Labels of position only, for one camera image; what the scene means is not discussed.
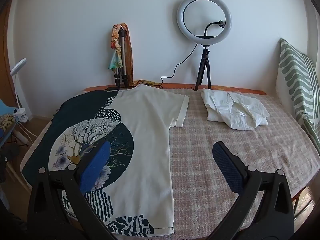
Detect orange bed sheet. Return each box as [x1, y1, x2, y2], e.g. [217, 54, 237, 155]
[82, 83, 267, 95]

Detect white desk lamp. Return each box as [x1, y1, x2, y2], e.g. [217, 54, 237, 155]
[10, 58, 32, 123]

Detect leopard print cloth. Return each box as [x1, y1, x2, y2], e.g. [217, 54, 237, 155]
[0, 114, 15, 133]

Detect orange brown scarf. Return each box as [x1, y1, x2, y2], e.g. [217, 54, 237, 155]
[122, 23, 160, 88]

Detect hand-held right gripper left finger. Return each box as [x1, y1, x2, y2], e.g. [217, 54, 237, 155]
[27, 141, 118, 240]

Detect black power cable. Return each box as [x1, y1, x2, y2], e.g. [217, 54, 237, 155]
[155, 44, 200, 89]

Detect light blue chair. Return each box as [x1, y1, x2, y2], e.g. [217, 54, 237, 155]
[0, 99, 19, 148]

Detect black gooseneck phone holder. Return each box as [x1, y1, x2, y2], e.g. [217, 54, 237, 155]
[204, 20, 227, 38]

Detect wooden door panel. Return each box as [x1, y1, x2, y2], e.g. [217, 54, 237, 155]
[0, 10, 16, 105]

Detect pink plaid blanket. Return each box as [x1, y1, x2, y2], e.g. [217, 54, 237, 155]
[20, 87, 320, 238]

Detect colourful patterned scarf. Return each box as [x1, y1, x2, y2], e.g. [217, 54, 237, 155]
[108, 24, 125, 70]

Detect green striped pillow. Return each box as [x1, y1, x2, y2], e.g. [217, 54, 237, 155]
[276, 38, 320, 151]

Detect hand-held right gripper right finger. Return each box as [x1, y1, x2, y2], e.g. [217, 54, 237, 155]
[207, 141, 295, 240]

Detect cream t-shirt with tree print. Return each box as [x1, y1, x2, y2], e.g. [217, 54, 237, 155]
[21, 84, 190, 235]

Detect silver folded tripod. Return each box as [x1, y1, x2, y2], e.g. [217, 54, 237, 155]
[114, 29, 130, 88]

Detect white ring light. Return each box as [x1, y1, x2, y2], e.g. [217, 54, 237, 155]
[176, 0, 232, 46]

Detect white folded shirt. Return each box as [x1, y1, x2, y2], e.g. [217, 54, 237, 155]
[201, 88, 271, 130]

